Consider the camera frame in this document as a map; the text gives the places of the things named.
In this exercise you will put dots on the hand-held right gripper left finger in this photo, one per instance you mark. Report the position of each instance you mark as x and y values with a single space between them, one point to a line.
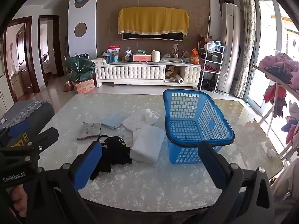
87 165

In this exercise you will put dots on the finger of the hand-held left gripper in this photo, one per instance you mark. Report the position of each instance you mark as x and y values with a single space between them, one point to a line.
35 144
18 127

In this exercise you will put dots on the black bag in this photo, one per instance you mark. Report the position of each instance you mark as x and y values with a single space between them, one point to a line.
208 85

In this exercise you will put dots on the grey chair with lace cover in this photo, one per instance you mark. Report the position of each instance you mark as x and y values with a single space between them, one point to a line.
35 114

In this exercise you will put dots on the yellow cloth cover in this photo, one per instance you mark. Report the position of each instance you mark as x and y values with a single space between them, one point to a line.
151 19

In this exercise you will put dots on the green plastic bag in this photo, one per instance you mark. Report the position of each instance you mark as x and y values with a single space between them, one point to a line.
79 70

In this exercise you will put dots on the light blue folded cloth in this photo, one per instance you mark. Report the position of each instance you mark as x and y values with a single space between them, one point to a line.
113 121

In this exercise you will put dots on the dark floral bag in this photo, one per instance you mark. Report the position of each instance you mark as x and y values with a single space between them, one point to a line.
82 56

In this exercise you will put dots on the white fluffy cloth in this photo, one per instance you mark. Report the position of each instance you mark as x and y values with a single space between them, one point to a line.
140 119

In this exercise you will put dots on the red cloth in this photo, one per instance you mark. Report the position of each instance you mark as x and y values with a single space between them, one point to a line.
275 98

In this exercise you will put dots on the white padded television cabinet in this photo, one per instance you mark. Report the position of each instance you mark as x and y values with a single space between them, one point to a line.
130 73

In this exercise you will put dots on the small white round gadget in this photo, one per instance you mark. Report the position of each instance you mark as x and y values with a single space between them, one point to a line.
271 154

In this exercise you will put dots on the cream jar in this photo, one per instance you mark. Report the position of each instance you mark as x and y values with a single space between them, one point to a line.
155 56

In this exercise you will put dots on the black cloth with yellow print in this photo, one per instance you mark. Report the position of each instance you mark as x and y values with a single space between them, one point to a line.
24 138

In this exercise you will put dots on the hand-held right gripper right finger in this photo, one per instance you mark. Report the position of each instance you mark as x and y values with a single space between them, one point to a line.
211 165

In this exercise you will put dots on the white metal rack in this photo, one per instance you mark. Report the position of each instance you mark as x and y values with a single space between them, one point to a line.
211 61

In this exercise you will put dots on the white printed snack bag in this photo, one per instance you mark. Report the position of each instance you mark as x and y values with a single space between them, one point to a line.
113 50

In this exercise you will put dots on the white tissue box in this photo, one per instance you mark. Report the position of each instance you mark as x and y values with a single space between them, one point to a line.
98 62

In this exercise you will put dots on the silver standing air conditioner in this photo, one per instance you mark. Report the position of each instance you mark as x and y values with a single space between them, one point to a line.
227 51

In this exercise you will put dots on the person's left hand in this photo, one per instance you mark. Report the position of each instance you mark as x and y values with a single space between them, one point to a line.
19 198

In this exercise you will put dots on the black garment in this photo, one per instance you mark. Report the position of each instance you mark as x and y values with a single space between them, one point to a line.
116 151

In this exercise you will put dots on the brown wooden door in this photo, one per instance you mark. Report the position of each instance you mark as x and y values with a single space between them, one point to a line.
24 60

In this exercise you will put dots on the beige cloth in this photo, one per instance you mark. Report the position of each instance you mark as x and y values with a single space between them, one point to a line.
172 71

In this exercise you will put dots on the pink cloth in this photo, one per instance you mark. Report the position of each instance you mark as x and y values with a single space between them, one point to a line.
278 61

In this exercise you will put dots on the printed cardboard box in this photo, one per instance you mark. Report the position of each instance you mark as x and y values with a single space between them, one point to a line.
85 87

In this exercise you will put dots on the blue plastic basket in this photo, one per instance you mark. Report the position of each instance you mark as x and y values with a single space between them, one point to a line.
182 154

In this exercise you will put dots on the patterned beige curtain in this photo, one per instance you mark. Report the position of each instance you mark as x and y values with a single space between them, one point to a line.
247 39

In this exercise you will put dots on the white towel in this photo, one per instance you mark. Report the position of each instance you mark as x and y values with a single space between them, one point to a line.
147 144

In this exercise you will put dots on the clothes drying rack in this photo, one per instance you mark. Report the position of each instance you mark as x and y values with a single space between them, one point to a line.
268 119

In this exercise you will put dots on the grey patterned cloth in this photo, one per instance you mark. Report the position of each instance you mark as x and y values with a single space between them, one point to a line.
88 130

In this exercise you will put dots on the black wall television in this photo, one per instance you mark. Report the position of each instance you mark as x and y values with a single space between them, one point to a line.
151 36

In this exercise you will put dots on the white paper roll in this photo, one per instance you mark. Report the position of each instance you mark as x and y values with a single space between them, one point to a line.
179 79

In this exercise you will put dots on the pink box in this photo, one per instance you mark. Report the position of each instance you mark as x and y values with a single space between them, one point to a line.
142 58

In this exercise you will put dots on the orange bag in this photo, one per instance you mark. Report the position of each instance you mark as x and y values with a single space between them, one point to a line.
195 57

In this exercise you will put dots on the white plastic bag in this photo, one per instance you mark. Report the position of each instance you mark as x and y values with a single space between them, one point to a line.
211 47

